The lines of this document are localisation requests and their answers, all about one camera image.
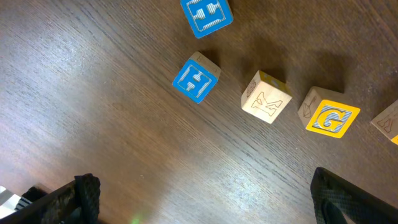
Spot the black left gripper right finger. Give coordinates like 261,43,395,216
310,167,397,224

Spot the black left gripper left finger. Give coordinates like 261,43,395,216
1,174,101,224

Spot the yellow letter G block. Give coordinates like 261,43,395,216
298,86,361,139

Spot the yellow framed wooden block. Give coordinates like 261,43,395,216
371,101,398,144

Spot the plain wooden K block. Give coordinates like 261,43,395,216
241,70,292,124

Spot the blue letter H block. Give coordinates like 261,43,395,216
172,51,221,104

